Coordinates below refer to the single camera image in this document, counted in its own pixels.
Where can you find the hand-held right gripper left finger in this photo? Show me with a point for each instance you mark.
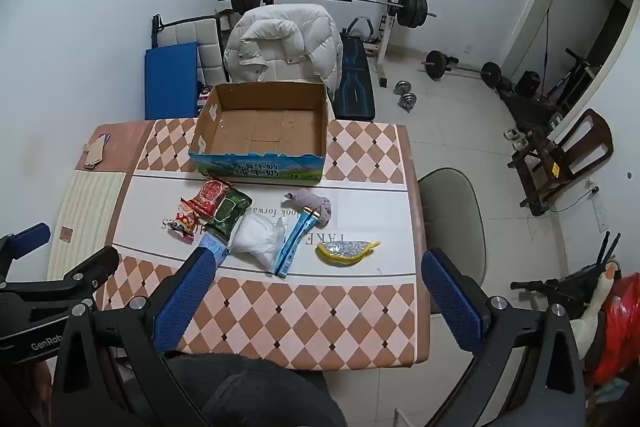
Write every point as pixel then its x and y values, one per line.
pixel 185 302

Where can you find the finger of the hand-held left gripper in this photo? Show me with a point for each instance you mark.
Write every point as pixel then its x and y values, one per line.
pixel 32 234
pixel 90 272

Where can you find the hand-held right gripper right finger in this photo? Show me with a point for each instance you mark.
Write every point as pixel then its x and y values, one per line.
pixel 450 302

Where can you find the light blue packet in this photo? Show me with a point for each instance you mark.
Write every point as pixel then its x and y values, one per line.
pixel 219 247

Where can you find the small cartoon snack packet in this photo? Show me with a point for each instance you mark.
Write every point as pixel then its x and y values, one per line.
pixel 185 224

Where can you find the white plastic bag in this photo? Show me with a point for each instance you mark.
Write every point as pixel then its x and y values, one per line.
pixel 255 237

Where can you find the red snack packet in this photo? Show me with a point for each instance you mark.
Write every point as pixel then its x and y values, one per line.
pixel 210 197

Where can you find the yellow pouch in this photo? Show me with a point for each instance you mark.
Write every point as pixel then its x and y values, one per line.
pixel 345 253

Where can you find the long blue packet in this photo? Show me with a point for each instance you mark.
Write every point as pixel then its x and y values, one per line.
pixel 292 247

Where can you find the purple sock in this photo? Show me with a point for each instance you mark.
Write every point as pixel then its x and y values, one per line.
pixel 312 199

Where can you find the cardboard box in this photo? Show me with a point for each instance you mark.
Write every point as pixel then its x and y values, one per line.
pixel 260 132

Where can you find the small cardboard scrap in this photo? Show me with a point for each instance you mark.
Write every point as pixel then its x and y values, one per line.
pixel 67 234

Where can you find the beige striped mat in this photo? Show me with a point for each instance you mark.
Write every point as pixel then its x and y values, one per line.
pixel 85 207

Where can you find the person's dark fleece clothing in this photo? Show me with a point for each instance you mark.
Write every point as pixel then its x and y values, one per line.
pixel 250 392

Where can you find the white goose plush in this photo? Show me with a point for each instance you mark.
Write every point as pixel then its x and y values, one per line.
pixel 606 284

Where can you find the black router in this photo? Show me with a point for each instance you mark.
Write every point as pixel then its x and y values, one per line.
pixel 607 252

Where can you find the red plastic bag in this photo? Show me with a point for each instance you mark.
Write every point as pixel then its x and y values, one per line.
pixel 620 332

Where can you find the white shoe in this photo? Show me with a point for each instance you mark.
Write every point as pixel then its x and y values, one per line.
pixel 511 135
pixel 520 143

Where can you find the chrome dumbbell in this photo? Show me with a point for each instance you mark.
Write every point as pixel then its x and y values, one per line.
pixel 409 102
pixel 401 88

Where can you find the blue folded mat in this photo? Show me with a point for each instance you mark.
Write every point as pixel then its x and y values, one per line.
pixel 170 82

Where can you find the stack of small boxes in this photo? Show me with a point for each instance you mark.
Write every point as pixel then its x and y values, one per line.
pixel 204 94

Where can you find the dark wooden chair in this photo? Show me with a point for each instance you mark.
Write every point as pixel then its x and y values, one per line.
pixel 587 142

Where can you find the black weight bench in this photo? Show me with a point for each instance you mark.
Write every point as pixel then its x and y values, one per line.
pixel 355 92

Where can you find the black box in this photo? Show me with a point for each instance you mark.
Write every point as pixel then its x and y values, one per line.
pixel 527 83

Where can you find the small barbell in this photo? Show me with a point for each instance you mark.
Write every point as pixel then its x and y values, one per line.
pixel 437 65

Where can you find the white bench press rack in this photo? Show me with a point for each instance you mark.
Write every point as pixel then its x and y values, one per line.
pixel 387 34

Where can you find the white puffer jacket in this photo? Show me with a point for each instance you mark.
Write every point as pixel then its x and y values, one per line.
pixel 300 47

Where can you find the black exercise machine frame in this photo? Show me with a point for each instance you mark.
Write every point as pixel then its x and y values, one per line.
pixel 575 72

